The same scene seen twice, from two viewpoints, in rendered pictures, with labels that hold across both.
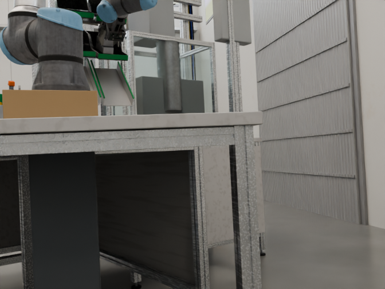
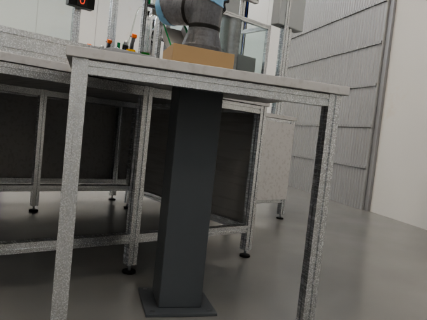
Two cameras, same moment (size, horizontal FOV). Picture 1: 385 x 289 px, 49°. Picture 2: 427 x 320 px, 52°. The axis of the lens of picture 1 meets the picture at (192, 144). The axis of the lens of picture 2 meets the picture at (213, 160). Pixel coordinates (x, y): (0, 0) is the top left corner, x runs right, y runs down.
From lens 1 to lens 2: 62 cm
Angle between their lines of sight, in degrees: 6
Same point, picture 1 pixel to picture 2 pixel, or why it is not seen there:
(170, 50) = (234, 26)
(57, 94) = (208, 53)
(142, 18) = not seen: outside the picture
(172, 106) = not seen: hidden behind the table
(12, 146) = (192, 82)
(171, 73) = (231, 47)
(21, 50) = (175, 14)
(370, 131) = (387, 129)
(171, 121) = (293, 84)
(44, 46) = (199, 15)
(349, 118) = (370, 114)
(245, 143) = (334, 106)
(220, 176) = not seen: hidden behind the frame
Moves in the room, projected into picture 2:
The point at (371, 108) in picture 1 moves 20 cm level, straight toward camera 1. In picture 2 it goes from (392, 108) to (393, 106)
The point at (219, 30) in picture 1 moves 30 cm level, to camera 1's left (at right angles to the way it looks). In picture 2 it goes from (277, 15) to (239, 11)
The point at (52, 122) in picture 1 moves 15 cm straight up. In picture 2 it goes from (222, 71) to (227, 21)
